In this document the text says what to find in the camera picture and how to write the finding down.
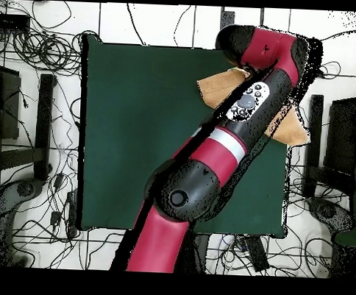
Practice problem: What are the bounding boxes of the small black power adapter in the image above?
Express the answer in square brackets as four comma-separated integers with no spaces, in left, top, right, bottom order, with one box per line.
[49,210,63,227]

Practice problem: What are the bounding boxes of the flat black box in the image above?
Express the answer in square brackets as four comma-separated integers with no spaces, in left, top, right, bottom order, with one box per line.
[0,13,32,32]

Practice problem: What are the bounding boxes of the grey chair base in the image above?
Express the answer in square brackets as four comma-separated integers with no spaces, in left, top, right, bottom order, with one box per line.
[0,177,46,268]
[305,196,356,235]

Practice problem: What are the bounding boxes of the dark green table cloth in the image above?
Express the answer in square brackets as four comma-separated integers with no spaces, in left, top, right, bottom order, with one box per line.
[74,34,300,241]

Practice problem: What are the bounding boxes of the black monitor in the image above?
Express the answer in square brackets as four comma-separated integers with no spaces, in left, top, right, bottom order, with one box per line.
[0,65,24,141]

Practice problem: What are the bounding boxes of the tan terry towel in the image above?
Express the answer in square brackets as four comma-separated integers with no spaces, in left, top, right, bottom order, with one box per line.
[194,65,314,147]

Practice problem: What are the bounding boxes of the dark grey square frame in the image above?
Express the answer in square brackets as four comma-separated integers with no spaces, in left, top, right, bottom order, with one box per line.
[219,6,265,32]

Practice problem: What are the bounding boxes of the black rectangular box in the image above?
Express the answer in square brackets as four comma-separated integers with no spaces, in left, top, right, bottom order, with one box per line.
[243,235,271,274]

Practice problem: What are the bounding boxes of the black cable coil bundle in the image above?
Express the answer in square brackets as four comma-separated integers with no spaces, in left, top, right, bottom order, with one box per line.
[10,26,97,77]

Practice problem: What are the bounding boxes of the curved black cable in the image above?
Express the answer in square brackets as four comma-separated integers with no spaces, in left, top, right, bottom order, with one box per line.
[124,1,149,46]

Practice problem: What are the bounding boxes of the black power strip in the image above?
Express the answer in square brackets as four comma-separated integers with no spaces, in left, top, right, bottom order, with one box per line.
[64,189,80,239]

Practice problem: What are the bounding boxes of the long black bar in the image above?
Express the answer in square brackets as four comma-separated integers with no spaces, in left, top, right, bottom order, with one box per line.
[32,73,57,182]

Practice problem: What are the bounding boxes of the large black case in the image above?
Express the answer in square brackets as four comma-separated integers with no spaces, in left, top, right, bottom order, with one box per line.
[323,96,356,174]

